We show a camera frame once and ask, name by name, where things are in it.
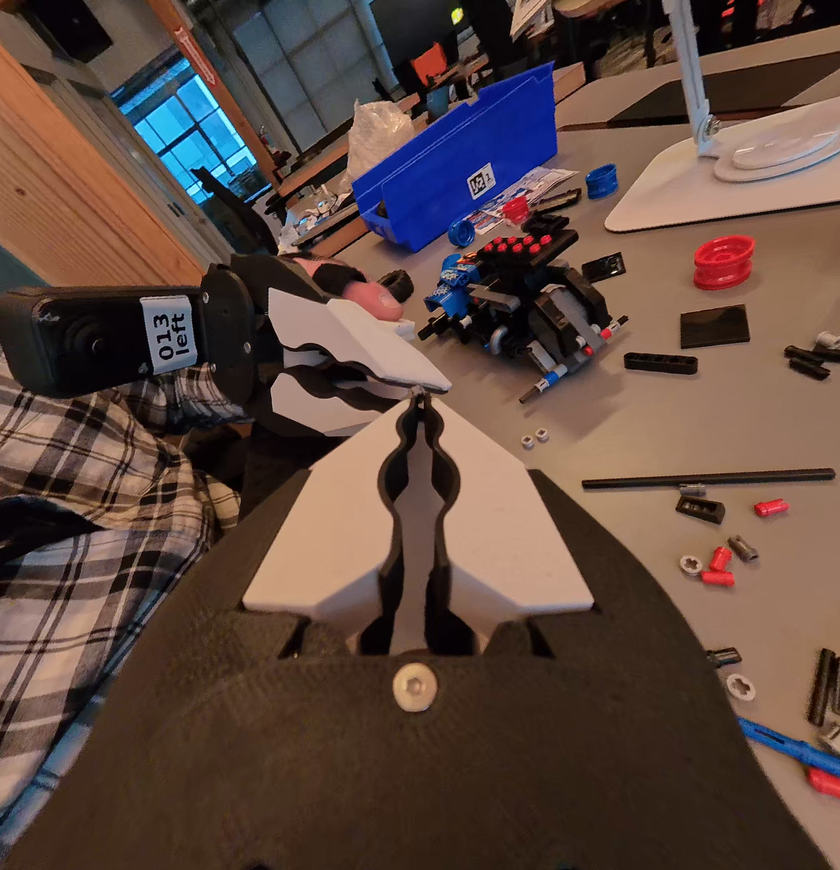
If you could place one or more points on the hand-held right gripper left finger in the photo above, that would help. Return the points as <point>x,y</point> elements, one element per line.
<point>324,544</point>

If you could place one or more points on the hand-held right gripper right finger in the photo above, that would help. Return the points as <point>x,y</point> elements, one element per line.
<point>515,544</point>

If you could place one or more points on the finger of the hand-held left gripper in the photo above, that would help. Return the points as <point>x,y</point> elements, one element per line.
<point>304,408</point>
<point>365,340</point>

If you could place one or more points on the black beam assembly red pins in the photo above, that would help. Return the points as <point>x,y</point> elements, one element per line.
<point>522,248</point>

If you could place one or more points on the black blue toy car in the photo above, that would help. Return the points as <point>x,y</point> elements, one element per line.
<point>549,319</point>

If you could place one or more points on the person's left forearm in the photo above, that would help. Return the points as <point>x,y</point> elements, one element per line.
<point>188,401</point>

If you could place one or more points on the light grey desk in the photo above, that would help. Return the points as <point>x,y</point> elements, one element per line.
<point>630,421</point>

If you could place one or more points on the black desk mat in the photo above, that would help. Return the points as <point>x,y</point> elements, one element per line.
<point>732,88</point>

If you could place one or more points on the person's left hand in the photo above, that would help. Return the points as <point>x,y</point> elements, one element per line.
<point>379,299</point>

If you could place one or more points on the black rounded part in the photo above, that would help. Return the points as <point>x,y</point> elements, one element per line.
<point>396,284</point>

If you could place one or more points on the blue wheel hub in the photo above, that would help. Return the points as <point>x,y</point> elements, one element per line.
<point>602,181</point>
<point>460,231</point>

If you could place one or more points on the wooden work table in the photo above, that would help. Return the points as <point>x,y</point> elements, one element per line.
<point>324,163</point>

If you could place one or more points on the black grille slope brick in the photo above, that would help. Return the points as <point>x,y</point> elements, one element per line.
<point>700,510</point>

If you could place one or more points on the blue storage bin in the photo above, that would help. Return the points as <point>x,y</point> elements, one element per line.
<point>447,170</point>

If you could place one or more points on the small red wheel hub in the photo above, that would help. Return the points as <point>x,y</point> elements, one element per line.
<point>516,209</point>

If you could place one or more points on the clear plastic bag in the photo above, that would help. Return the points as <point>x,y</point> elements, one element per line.
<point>379,136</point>

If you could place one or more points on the long black axle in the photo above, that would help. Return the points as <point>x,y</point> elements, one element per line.
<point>709,478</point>

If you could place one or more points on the pile of small toy bricks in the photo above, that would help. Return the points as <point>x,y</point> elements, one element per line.
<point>717,578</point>

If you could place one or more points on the glass pane window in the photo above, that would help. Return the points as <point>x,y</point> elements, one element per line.
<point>182,136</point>

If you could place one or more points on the black short beam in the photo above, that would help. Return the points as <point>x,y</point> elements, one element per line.
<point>660,361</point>

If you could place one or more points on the black curved panel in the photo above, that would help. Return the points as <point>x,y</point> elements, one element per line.
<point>559,198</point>

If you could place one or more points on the black square tile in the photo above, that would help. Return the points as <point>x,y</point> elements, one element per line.
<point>603,266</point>
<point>714,326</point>

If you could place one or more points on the red connector pin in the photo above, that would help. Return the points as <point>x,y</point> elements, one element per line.
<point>771,506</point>

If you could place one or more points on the orange chair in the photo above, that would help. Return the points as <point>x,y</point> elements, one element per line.
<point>428,62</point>

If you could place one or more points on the white book stand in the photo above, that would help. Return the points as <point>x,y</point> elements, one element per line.
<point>664,190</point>

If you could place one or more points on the light grey small connector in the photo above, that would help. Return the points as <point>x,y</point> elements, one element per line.
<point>828,338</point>

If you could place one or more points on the white oval stand base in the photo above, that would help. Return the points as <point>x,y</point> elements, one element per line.
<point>780,153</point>

